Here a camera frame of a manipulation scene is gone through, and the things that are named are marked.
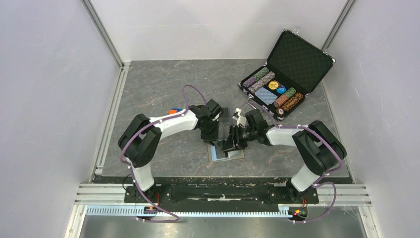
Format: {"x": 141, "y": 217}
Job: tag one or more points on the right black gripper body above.
{"x": 243, "y": 136}

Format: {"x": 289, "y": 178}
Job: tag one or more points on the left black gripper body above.
{"x": 210, "y": 132}

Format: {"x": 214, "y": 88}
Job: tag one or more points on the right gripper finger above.
{"x": 229, "y": 148}
{"x": 231, "y": 140}

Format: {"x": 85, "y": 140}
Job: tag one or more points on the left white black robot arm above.
{"x": 140, "y": 140}

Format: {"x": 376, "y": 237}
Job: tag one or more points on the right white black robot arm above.
{"x": 320, "y": 150}

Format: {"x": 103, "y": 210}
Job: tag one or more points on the blue playing card deck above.
{"x": 265, "y": 96}

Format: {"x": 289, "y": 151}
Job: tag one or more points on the orange blue small object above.
{"x": 175, "y": 111}

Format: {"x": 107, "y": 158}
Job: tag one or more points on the purple poker chip row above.
{"x": 261, "y": 82}

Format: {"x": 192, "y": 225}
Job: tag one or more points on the yellow dealer chip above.
{"x": 273, "y": 85}

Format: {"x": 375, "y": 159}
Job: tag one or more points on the blue dealer chip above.
{"x": 281, "y": 90}

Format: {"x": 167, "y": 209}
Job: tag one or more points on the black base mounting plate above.
{"x": 223, "y": 194}

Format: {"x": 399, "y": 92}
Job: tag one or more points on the green poker chip row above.
{"x": 261, "y": 73}

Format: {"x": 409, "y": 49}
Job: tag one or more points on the black poker chip case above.
{"x": 298, "y": 65}

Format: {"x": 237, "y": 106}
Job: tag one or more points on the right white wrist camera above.
{"x": 240, "y": 119}

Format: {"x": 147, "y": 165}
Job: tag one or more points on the aluminium frame rail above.
{"x": 94, "y": 65}

